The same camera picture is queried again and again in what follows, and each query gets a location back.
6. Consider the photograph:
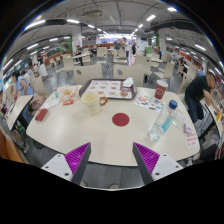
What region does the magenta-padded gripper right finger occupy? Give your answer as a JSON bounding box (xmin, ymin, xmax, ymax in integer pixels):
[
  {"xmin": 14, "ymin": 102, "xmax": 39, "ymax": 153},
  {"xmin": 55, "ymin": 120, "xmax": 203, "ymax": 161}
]
[{"xmin": 132, "ymin": 142, "xmax": 184, "ymax": 186}]

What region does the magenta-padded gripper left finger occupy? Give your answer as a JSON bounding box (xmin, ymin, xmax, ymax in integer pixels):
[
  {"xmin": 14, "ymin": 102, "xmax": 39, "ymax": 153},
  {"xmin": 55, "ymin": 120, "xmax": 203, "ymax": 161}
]
[{"xmin": 40, "ymin": 142, "xmax": 92, "ymax": 186}]

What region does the clear blue-capped water bottle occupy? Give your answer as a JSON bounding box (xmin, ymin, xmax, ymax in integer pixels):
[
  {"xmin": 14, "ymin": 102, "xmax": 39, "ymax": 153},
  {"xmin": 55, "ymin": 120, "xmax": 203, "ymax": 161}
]
[{"xmin": 148, "ymin": 99, "xmax": 179, "ymax": 142}]

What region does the flat round red coaster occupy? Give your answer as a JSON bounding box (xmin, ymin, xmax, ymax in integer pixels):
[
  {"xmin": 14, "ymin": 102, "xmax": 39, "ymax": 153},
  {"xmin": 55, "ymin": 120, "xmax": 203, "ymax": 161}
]
[{"xmin": 111, "ymin": 112, "xmax": 131, "ymax": 128}]

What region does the white table sticker sign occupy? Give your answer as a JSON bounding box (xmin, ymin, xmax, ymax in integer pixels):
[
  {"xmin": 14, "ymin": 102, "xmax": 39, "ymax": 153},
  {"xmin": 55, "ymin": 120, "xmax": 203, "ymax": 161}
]
[{"xmin": 184, "ymin": 131, "xmax": 201, "ymax": 149}]

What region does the clear plastic packet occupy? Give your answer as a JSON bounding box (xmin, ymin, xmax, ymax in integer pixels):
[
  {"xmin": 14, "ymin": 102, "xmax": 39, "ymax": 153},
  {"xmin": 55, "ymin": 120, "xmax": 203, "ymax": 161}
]
[{"xmin": 173, "ymin": 111, "xmax": 193, "ymax": 134}]

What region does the printed paper flyer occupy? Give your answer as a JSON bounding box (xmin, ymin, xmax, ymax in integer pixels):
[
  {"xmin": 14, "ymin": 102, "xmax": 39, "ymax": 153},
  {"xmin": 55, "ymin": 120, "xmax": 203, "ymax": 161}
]
[{"xmin": 134, "ymin": 93, "xmax": 167, "ymax": 113}]

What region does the cream ceramic mug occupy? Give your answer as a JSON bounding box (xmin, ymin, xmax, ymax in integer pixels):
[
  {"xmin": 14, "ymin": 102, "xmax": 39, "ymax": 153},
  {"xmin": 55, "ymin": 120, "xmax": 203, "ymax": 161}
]
[{"xmin": 80, "ymin": 91, "xmax": 109, "ymax": 116}]

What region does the small red sauce packet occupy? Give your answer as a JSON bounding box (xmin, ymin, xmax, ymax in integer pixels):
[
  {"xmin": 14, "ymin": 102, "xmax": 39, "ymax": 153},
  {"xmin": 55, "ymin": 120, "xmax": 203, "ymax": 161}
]
[{"xmin": 62, "ymin": 99, "xmax": 75, "ymax": 107}]

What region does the white paper receipt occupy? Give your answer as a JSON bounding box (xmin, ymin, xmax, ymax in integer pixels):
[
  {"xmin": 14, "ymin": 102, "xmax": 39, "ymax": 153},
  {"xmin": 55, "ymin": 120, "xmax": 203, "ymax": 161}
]
[{"xmin": 41, "ymin": 98, "xmax": 61, "ymax": 111}]

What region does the crumpled food wrapper bag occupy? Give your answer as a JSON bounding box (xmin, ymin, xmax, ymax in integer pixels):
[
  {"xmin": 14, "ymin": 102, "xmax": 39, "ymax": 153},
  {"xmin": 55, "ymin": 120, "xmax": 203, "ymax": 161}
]
[{"xmin": 56, "ymin": 84, "xmax": 79, "ymax": 103}]

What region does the red paper cup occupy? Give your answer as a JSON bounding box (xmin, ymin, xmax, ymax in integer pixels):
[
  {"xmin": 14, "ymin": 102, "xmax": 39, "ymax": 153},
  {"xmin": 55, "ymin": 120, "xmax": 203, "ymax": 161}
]
[{"xmin": 154, "ymin": 79, "xmax": 169, "ymax": 101}]

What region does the pink bag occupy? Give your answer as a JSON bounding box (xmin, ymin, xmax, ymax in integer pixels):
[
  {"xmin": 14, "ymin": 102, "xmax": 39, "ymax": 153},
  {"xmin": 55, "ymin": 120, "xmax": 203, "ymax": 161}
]
[{"xmin": 29, "ymin": 93, "xmax": 46, "ymax": 111}]

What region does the dark food tray with paper liner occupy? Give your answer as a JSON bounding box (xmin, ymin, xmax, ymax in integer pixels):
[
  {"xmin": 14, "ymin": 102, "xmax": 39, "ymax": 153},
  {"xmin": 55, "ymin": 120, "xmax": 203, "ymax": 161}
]
[{"xmin": 78, "ymin": 78, "xmax": 138, "ymax": 101}]

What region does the beige neighbouring table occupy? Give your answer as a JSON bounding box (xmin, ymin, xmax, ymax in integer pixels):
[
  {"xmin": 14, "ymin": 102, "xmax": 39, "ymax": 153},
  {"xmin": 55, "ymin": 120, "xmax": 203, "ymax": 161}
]
[{"xmin": 4, "ymin": 94, "xmax": 34, "ymax": 131}]

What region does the crumpled white napkin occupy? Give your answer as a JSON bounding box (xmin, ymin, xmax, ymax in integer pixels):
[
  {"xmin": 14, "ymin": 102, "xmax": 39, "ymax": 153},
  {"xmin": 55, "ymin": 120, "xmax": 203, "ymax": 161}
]
[{"xmin": 122, "ymin": 77, "xmax": 135, "ymax": 88}]

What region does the person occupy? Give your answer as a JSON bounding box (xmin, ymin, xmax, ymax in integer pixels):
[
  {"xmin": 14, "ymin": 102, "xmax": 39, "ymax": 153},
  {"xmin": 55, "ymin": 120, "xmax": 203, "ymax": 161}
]
[
  {"xmin": 123, "ymin": 38, "xmax": 133, "ymax": 64},
  {"xmin": 184, "ymin": 71, "xmax": 222, "ymax": 124},
  {"xmin": 11, "ymin": 71, "xmax": 34, "ymax": 98}
]

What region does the beige chair with round hole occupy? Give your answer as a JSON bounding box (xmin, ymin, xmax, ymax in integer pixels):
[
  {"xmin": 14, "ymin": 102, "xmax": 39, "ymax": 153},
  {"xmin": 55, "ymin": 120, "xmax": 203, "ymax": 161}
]
[
  {"xmin": 73, "ymin": 63, "xmax": 104, "ymax": 86},
  {"xmin": 113, "ymin": 63, "xmax": 145, "ymax": 88}
]

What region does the group of beige chairs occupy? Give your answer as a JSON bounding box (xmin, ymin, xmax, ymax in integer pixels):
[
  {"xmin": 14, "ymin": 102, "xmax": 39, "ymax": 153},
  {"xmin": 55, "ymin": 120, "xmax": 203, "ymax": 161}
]
[{"xmin": 49, "ymin": 45, "xmax": 176, "ymax": 80}]

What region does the group of ceiling lights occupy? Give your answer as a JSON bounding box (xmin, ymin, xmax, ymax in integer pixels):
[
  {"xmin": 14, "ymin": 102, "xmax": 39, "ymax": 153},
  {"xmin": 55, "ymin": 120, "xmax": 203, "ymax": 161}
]
[{"xmin": 3, "ymin": 6, "xmax": 224, "ymax": 73}]

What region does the ceiling air conditioner unit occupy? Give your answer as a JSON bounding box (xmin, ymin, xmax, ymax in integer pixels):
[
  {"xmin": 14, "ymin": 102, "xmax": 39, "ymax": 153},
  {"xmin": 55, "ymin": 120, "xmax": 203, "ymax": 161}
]
[{"xmin": 82, "ymin": 9, "xmax": 104, "ymax": 20}]

